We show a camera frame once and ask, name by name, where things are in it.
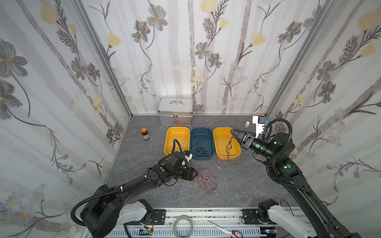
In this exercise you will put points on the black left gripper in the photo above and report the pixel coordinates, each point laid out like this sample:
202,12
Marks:
187,173

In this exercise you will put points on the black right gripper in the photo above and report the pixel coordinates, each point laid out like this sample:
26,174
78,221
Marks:
245,140

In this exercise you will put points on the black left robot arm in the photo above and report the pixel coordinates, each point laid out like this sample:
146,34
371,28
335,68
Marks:
109,207

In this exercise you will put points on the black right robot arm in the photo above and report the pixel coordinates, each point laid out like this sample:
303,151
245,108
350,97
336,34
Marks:
282,170

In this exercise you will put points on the small white-capped pink bottle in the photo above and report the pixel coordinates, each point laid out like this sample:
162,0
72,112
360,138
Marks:
247,123

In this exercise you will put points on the right yellow plastic bin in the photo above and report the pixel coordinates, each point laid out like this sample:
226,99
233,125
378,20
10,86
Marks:
226,147

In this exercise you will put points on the yellow plastic bin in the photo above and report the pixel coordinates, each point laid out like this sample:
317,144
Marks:
181,134
226,147

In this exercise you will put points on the dark teal plastic bin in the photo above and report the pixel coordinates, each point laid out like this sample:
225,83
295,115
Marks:
202,144

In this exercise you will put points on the left yellow plastic bin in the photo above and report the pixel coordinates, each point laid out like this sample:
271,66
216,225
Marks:
181,134

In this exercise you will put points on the brown bottle orange cap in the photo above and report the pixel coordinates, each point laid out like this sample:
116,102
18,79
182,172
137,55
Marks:
145,134

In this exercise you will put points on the silver aluminium first-aid case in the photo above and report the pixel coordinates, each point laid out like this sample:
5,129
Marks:
176,112

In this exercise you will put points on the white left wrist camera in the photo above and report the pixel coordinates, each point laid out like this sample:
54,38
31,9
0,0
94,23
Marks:
188,155

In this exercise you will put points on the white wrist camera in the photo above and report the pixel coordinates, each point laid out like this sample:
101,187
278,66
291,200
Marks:
260,123
188,155

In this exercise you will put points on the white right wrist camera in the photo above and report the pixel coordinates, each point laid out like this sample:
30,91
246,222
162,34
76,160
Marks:
260,123

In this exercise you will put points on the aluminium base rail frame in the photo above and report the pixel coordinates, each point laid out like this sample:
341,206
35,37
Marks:
193,223

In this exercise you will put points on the scissors on rail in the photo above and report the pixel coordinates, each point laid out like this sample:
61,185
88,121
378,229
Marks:
228,233

